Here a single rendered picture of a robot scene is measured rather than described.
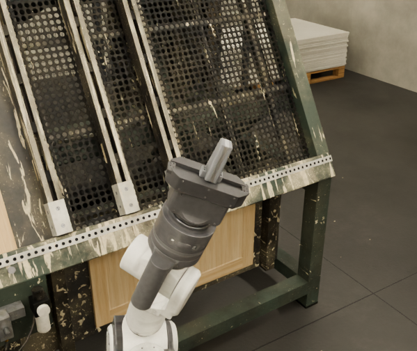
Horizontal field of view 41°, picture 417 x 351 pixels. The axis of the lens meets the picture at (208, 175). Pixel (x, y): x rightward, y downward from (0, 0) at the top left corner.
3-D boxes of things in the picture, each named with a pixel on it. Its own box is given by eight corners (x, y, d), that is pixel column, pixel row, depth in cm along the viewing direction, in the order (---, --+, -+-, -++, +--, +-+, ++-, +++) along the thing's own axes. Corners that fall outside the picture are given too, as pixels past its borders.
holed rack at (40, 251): (-18, 274, 190) (-18, 274, 190) (-21, 265, 190) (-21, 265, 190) (331, 161, 272) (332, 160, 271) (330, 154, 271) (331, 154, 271)
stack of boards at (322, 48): (171, 113, 578) (169, 60, 553) (129, 87, 657) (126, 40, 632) (344, 76, 694) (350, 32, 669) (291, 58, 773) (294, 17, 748)
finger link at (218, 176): (226, 136, 78) (209, 170, 81) (227, 148, 76) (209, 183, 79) (237, 140, 79) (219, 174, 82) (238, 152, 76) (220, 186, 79)
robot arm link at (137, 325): (176, 276, 102) (159, 315, 117) (120, 278, 99) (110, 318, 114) (183, 333, 96) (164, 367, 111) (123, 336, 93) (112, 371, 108)
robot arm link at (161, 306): (206, 265, 89) (189, 299, 100) (159, 236, 90) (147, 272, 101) (186, 297, 85) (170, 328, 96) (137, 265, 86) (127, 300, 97)
